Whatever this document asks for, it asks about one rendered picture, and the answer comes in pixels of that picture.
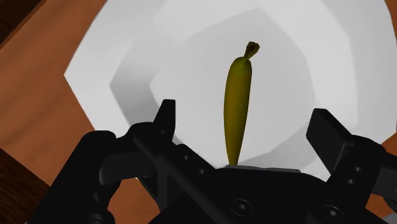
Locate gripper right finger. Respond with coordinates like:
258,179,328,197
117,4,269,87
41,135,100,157
305,108,397,215

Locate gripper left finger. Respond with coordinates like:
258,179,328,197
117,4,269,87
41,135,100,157
28,99,216,224

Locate yellow-green banana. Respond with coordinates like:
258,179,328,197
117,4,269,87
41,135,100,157
223,41,261,166

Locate white bowl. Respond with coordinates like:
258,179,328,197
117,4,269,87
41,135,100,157
64,0,397,182

